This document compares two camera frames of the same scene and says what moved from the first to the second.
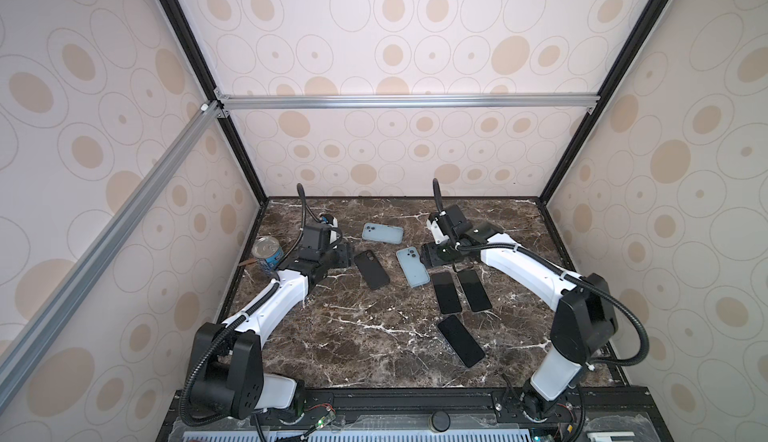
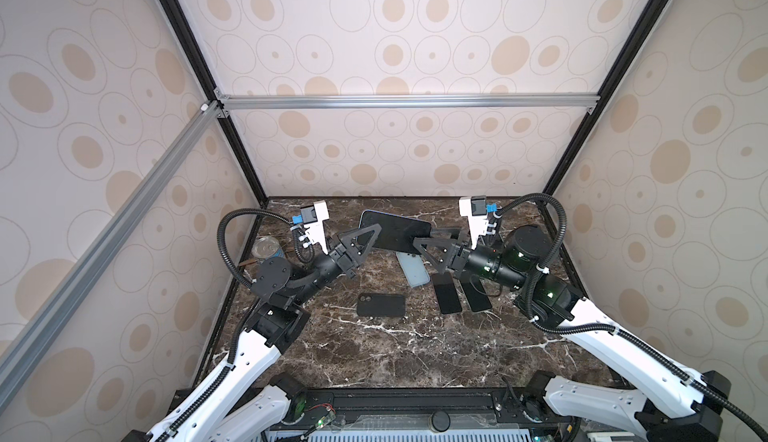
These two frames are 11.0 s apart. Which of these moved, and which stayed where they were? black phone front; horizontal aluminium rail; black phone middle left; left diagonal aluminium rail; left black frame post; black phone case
Moved: black phone front; black phone case
Stayed: left diagonal aluminium rail; left black frame post; horizontal aluminium rail; black phone middle left
